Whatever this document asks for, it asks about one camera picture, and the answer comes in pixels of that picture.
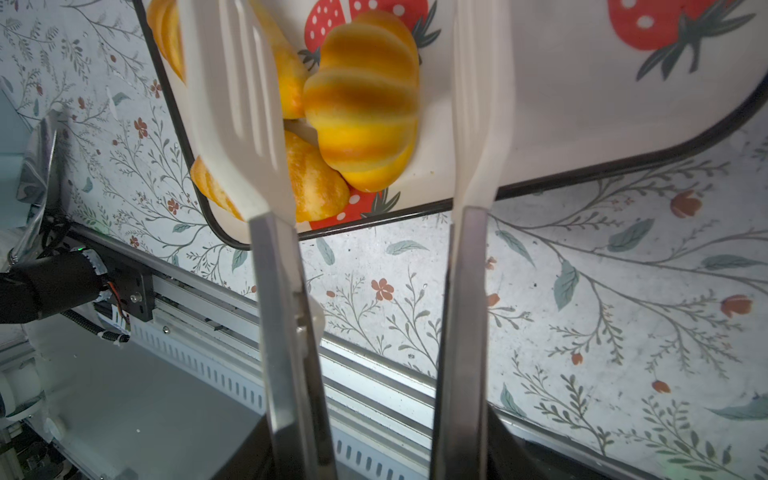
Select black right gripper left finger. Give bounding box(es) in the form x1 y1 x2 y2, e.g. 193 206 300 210
212 416 273 480

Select croissant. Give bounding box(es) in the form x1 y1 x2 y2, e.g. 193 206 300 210
146 0 309 120
190 130 350 223

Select steel tongs with cream tips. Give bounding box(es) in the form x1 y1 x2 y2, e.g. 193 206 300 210
178 0 516 480

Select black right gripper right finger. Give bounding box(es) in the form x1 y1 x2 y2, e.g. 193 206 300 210
487 407 546 480

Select striped oval bread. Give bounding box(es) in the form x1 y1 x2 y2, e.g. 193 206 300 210
303 10 421 192

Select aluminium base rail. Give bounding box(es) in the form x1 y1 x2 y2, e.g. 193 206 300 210
69 226 646 479

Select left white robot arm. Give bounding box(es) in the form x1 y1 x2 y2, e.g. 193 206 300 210
1 249 276 479

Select strawberry pattern tray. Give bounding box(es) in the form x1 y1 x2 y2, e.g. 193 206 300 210
136 1 767 250

